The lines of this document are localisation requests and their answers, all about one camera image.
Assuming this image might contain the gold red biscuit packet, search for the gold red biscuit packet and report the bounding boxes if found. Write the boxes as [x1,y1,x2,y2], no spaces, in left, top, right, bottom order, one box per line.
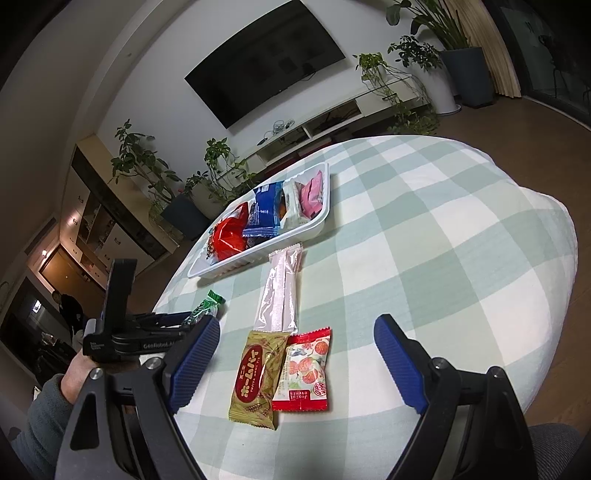
[228,330,290,430]

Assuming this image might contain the cables on console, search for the cables on console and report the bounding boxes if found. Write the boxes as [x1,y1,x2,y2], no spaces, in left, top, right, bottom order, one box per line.
[255,118,297,148]

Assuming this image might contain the black snack packet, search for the black snack packet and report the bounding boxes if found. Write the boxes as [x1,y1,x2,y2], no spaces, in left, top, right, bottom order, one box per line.
[245,236,273,249]

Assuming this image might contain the grey sleeve left forearm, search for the grey sleeve left forearm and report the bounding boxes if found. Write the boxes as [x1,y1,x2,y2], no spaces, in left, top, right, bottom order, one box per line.
[11,374,81,479]

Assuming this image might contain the tall plant dark pot left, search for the tall plant dark pot left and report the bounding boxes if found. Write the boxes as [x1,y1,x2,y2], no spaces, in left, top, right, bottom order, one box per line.
[110,119,209,240]

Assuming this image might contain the orange snack packet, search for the orange snack packet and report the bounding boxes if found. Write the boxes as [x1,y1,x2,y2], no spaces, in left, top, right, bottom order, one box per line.
[279,195,287,220]

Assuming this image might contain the strawberry white red packet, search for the strawberry white red packet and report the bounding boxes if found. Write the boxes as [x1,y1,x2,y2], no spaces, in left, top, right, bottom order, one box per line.
[271,327,332,413]

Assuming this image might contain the trailing vine plant left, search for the trailing vine plant left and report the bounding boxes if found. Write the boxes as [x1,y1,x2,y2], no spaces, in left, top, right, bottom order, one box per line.
[204,138,256,205]

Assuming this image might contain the dark blue snack packet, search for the dark blue snack packet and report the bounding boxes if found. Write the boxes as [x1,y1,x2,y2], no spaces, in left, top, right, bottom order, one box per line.
[242,181,283,238]

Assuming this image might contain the person's left hand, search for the person's left hand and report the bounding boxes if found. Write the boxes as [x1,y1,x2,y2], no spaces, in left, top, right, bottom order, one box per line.
[59,352,139,407]

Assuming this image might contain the large leaf plant dark pot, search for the large leaf plant dark pot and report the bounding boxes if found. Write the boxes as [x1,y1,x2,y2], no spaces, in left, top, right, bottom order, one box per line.
[386,1,494,108]

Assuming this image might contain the beige curtain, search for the beige curtain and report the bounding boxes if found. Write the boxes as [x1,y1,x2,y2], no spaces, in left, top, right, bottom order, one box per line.
[448,0,522,98]

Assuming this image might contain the white long snack packet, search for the white long snack packet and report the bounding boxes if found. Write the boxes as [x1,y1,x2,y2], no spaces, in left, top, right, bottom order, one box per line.
[280,180,308,232]

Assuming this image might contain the trailing vine plant right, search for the trailing vine plant right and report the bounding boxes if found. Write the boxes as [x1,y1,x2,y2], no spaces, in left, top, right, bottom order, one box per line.
[354,52,439,135]

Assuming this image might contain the plant in white pot right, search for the plant in white pot right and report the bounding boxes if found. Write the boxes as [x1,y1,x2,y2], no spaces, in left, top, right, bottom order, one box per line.
[388,35,461,116]

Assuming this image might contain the checkered green white tablecloth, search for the checkered green white tablecloth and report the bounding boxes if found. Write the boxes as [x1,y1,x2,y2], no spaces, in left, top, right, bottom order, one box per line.
[155,136,578,479]

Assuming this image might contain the trailing vine plant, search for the trailing vine plant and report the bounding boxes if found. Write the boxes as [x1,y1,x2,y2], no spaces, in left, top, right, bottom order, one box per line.
[204,138,256,205]
[354,52,439,135]

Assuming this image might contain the black wall television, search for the black wall television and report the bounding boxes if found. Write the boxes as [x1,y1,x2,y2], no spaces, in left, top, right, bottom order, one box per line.
[184,1,345,128]

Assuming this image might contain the white plastic tray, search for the white plastic tray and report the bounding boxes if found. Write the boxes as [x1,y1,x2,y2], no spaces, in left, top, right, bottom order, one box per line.
[188,162,331,279]

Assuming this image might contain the pink snack bar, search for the pink snack bar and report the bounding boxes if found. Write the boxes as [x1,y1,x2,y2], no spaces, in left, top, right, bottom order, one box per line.
[300,171,324,219]

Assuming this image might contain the red snack bag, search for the red snack bag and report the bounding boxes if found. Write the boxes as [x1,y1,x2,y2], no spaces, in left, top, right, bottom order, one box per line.
[211,202,249,261]

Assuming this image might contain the plant in white ribbed pot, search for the plant in white ribbed pot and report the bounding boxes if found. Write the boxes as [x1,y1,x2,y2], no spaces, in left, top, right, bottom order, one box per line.
[183,171,225,220]

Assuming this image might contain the green candy packet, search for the green candy packet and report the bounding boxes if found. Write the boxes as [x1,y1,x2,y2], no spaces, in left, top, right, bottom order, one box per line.
[182,290,225,325]

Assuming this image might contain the pale pink long packet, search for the pale pink long packet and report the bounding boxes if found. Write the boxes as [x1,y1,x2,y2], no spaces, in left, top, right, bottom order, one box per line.
[253,243,304,334]

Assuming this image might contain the white tv console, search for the white tv console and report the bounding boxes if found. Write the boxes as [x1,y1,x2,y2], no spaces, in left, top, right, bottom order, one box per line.
[239,78,435,172]

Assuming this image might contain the white wall cabinet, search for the white wall cabinet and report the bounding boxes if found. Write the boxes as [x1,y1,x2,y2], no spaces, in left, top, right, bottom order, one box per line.
[59,135,178,287]

